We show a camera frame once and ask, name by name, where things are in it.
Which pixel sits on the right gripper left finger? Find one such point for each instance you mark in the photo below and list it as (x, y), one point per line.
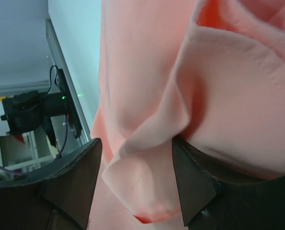
(57, 196)

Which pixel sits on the pink pleated skirt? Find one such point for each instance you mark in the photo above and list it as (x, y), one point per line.
(211, 71)

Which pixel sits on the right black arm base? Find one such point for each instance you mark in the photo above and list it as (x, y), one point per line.
(73, 117)

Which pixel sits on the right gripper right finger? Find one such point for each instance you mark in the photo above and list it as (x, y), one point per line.
(214, 197)

